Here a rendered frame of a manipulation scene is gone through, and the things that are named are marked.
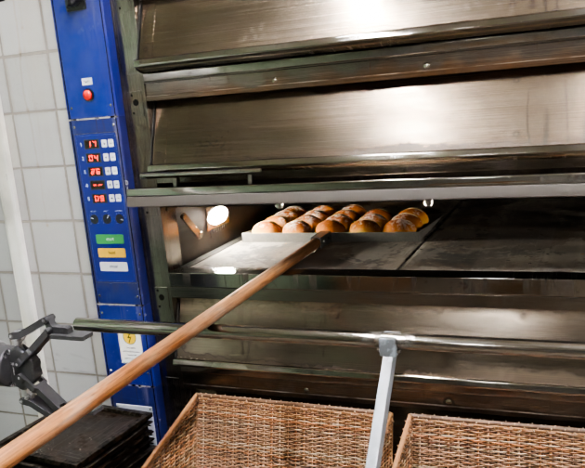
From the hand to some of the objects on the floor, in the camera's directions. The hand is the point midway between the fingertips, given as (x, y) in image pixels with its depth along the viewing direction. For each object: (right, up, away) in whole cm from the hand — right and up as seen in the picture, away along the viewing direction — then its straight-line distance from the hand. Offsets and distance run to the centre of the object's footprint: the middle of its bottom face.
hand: (87, 372), depth 126 cm
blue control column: (+34, -81, +182) cm, 202 cm away
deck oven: (+124, -80, +145) cm, 207 cm away
